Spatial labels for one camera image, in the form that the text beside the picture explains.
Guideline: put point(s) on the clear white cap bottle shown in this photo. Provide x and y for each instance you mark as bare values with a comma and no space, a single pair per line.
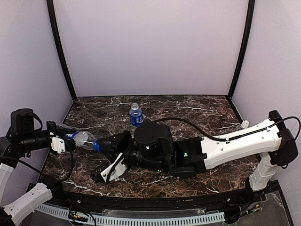
243,125

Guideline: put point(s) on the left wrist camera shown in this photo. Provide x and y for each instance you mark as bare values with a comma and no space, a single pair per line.
57,143

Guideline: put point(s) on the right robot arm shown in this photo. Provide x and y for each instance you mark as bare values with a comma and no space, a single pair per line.
152,147

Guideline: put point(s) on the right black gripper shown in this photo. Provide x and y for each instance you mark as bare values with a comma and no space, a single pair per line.
127,149

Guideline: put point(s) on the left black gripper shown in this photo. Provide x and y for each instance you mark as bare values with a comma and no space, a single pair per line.
52,131

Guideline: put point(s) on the black front rail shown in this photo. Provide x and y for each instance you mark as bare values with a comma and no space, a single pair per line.
93,203

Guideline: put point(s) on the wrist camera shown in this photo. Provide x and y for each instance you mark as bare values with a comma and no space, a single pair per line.
57,143
108,172

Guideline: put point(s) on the blue label water bottle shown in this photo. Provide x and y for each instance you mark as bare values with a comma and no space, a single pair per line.
136,115

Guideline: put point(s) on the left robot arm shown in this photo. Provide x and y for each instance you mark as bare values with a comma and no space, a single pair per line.
21,139

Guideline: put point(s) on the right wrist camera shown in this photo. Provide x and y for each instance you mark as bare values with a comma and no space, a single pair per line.
108,172

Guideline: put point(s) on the Pepsi label bottle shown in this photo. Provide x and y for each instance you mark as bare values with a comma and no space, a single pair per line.
85,140

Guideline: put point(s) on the right black frame post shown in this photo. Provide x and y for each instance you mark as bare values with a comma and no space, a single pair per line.
243,47

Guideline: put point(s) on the black frame post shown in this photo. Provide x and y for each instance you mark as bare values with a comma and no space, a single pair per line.
59,48
243,47

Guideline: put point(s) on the white slotted cable duct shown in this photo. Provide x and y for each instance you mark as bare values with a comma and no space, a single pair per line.
95,219

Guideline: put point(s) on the left black frame post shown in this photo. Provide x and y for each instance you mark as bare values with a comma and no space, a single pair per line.
59,48

